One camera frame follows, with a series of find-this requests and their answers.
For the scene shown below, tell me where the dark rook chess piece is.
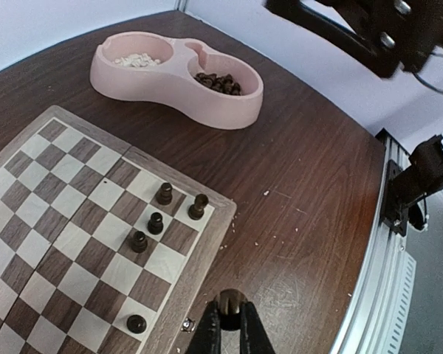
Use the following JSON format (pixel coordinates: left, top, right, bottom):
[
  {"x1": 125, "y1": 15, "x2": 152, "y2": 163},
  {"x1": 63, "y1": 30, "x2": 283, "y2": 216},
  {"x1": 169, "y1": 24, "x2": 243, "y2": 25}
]
[{"x1": 156, "y1": 182, "x2": 173, "y2": 206}]

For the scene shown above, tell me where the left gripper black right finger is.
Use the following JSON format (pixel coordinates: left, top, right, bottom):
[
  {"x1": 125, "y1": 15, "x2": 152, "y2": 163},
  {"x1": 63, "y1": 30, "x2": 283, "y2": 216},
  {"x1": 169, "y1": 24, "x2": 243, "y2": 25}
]
[{"x1": 240, "y1": 302, "x2": 275, "y2": 354}]

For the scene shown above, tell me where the dark pawn chess piece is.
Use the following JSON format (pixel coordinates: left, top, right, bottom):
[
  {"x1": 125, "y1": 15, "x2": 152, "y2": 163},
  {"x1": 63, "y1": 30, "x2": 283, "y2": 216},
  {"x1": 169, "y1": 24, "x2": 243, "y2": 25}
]
[
  {"x1": 147, "y1": 212, "x2": 164, "y2": 235},
  {"x1": 130, "y1": 230, "x2": 148, "y2": 253},
  {"x1": 188, "y1": 193, "x2": 209, "y2": 221}
]

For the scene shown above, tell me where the dark knight chess piece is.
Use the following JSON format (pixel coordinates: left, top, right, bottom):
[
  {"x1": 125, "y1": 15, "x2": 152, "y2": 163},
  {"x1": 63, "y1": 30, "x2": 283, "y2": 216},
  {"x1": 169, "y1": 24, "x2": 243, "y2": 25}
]
[{"x1": 216, "y1": 288, "x2": 247, "y2": 331}]

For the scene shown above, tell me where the white chess pieces pile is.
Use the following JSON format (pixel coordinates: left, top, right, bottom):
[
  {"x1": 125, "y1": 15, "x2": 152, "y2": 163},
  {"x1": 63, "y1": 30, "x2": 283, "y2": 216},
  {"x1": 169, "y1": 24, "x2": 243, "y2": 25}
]
[{"x1": 112, "y1": 52, "x2": 162, "y2": 68}]

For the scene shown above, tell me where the dark bishop chess piece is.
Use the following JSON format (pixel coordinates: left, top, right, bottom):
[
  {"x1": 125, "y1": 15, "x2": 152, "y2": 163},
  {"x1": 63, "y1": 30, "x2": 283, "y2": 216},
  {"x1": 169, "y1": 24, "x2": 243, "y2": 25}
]
[{"x1": 126, "y1": 314, "x2": 147, "y2": 335}]

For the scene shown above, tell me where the front aluminium rail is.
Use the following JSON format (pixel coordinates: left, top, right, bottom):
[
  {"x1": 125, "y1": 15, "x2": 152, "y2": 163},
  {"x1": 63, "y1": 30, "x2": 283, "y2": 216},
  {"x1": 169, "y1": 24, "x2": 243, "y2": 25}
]
[{"x1": 330, "y1": 129, "x2": 427, "y2": 353}]

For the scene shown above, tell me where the dark chess pieces pile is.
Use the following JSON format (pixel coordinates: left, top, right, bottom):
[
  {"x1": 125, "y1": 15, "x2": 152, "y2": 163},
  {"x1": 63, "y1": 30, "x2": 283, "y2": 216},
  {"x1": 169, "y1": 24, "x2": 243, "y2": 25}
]
[{"x1": 193, "y1": 72, "x2": 242, "y2": 96}]

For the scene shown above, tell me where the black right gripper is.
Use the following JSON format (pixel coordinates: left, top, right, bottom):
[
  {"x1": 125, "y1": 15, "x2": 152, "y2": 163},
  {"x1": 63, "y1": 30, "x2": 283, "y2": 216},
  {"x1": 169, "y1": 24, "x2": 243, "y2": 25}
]
[{"x1": 264, "y1": 1, "x2": 443, "y2": 78}]

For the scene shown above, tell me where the pink double bowl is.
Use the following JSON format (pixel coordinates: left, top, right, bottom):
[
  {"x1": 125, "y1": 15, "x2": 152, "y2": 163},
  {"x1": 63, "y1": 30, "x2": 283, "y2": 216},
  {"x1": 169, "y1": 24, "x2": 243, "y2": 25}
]
[{"x1": 89, "y1": 32, "x2": 264, "y2": 130}]

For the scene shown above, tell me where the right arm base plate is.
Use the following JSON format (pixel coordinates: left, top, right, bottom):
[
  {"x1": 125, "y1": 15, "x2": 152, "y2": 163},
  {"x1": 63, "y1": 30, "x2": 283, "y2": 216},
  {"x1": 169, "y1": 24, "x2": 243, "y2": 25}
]
[{"x1": 380, "y1": 159, "x2": 408, "y2": 237}]

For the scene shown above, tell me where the wooden chess board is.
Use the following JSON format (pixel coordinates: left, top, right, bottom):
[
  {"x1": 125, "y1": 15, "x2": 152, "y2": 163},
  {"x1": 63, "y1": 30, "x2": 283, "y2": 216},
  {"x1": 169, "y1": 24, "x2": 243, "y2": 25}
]
[{"x1": 0, "y1": 106, "x2": 236, "y2": 353}]

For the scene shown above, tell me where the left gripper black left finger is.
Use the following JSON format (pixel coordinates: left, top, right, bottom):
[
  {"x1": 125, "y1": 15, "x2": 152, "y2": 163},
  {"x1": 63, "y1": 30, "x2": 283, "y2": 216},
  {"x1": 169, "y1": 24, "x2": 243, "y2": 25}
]
[{"x1": 186, "y1": 300, "x2": 222, "y2": 354}]

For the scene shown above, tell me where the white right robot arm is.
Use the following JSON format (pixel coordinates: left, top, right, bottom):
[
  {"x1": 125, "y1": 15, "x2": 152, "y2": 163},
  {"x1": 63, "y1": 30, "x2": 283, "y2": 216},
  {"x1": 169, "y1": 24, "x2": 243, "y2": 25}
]
[{"x1": 264, "y1": 1, "x2": 443, "y2": 221}]

